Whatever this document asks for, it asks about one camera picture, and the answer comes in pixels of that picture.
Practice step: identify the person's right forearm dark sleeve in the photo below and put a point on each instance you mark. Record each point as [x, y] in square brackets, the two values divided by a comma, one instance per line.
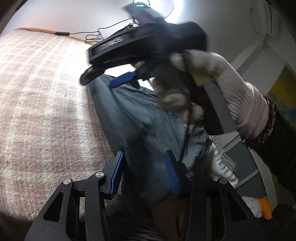
[276, 146]

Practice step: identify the ring light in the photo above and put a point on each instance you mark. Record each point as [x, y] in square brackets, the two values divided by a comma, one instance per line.
[175, 8]

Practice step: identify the right gloved hand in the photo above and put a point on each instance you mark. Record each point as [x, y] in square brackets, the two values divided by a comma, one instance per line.
[202, 87]

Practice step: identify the green striped white cushion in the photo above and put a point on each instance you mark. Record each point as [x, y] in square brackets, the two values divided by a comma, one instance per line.
[222, 166]

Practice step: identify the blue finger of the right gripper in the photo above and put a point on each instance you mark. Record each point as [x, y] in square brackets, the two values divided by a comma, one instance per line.
[92, 73]
[128, 77]

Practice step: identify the dark green pants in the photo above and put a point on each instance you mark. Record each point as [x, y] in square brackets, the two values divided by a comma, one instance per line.
[133, 122]

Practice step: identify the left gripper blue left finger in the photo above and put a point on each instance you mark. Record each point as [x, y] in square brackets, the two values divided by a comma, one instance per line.
[113, 171]

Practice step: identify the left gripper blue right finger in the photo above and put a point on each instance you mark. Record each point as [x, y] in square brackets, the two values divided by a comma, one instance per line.
[176, 171]

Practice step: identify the bed with checkered sheet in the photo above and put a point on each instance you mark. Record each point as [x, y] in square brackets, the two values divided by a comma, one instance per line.
[49, 126]

